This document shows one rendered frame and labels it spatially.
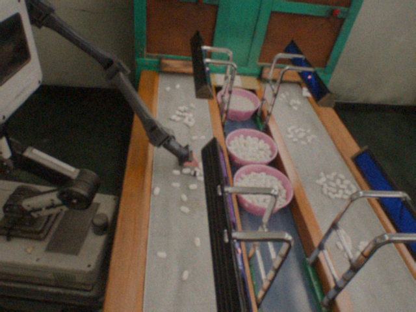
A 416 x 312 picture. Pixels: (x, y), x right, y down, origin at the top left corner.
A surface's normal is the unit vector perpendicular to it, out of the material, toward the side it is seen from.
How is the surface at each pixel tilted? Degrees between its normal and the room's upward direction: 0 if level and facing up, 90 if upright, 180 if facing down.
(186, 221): 0
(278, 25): 90
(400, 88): 89
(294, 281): 0
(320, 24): 90
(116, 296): 0
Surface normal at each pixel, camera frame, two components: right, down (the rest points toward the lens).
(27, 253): 0.08, -0.73
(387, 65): 0.10, 0.66
